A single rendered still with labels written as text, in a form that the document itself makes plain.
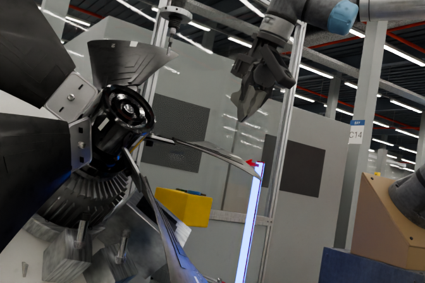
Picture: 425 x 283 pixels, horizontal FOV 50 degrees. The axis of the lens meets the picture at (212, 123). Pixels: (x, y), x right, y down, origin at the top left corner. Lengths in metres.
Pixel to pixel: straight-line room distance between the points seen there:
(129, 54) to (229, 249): 1.29
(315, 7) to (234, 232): 1.36
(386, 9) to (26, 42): 0.79
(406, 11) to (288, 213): 4.10
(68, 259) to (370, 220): 0.77
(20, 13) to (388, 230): 0.97
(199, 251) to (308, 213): 3.34
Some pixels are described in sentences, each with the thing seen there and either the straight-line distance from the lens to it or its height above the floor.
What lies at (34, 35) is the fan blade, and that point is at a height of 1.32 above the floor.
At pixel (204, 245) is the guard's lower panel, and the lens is 2.08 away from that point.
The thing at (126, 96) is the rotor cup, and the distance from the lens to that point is 0.89.
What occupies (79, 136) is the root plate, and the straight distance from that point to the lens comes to 0.84.
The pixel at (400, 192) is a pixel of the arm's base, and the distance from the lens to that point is 1.31.
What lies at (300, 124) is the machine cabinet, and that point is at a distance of 5.16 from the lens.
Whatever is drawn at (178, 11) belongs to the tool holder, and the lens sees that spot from 0.99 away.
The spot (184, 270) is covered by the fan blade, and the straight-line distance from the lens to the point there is 0.77.
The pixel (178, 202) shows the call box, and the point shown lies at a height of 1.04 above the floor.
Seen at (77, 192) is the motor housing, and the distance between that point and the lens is 0.92.
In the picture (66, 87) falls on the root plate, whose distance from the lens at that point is 0.92.
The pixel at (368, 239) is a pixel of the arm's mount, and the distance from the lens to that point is 1.29.
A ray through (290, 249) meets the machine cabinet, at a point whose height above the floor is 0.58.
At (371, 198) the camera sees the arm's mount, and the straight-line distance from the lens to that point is 1.30.
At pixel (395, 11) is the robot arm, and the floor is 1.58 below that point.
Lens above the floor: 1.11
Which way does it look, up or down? 7 degrees up
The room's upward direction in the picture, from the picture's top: 11 degrees clockwise
